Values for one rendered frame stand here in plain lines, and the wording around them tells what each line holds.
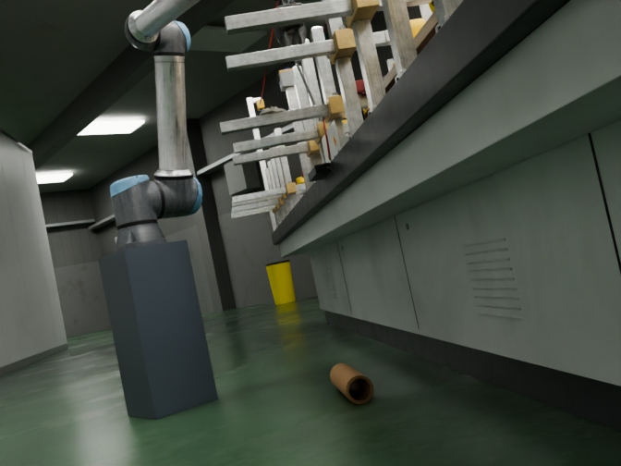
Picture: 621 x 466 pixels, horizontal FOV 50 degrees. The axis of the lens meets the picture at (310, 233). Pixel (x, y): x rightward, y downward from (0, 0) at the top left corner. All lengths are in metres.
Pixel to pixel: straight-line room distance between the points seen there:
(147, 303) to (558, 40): 1.88
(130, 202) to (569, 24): 1.97
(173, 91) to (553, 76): 1.94
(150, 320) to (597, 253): 1.64
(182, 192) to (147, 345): 0.60
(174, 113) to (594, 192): 1.77
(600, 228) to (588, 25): 0.50
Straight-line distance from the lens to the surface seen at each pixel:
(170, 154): 2.61
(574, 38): 0.78
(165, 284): 2.46
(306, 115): 1.96
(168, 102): 2.60
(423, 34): 1.65
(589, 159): 1.17
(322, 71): 2.04
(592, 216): 1.19
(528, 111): 0.89
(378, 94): 1.52
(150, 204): 2.55
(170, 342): 2.46
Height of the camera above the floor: 0.40
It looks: 3 degrees up
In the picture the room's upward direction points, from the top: 12 degrees counter-clockwise
